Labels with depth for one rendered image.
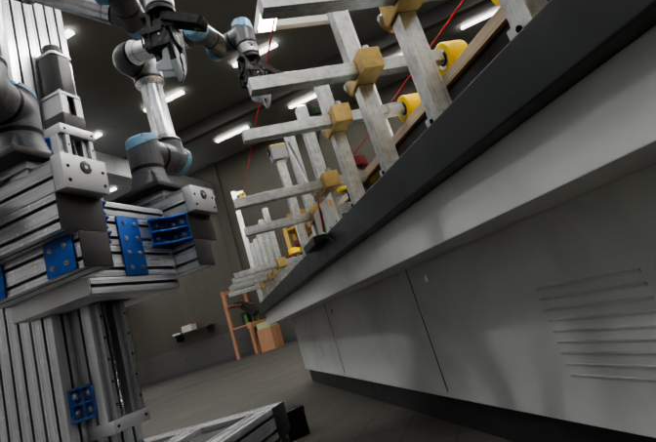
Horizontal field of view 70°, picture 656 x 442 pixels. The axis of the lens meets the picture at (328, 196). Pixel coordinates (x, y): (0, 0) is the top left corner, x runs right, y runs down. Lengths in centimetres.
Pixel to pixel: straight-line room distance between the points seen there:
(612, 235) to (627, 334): 17
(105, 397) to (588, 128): 131
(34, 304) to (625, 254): 135
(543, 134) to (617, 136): 11
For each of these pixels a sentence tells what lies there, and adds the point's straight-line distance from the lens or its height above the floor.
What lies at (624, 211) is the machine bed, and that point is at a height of 47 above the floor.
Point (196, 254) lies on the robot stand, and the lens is 158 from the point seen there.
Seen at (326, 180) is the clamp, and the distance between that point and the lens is 145.
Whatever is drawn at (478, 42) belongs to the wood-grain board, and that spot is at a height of 88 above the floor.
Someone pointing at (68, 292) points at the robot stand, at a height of 70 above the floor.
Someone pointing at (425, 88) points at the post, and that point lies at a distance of 85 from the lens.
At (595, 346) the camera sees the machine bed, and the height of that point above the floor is 26.
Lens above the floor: 46
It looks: 14 degrees up
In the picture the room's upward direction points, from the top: 18 degrees counter-clockwise
